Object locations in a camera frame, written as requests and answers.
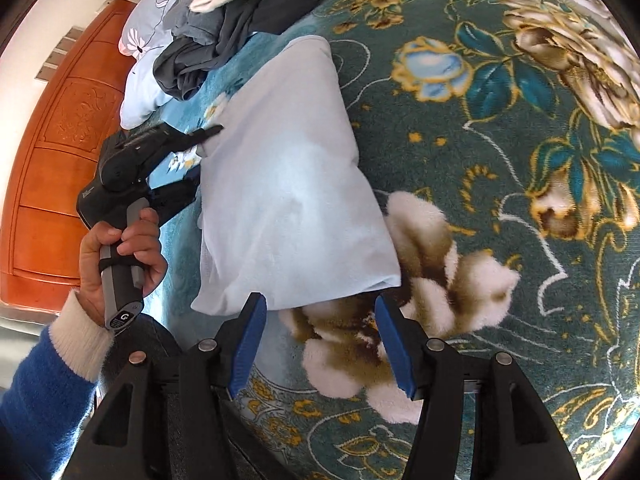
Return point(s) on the white printed t-shirt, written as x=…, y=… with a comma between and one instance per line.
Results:
x=295, y=180

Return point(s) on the wooden headboard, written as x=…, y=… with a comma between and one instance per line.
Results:
x=55, y=160

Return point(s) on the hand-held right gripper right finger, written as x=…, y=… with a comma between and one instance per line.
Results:
x=395, y=350

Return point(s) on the pile of dark clothes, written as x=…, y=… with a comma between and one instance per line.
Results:
x=220, y=40

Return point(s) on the person's left hand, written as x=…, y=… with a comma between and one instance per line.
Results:
x=147, y=240

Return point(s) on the teal floral blanket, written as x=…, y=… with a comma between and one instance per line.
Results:
x=500, y=210

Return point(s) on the light blue floral pillow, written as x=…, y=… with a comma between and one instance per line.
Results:
x=145, y=45

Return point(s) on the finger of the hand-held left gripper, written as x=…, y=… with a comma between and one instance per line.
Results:
x=195, y=136
x=177, y=195

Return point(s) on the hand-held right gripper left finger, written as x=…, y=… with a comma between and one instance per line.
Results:
x=250, y=340

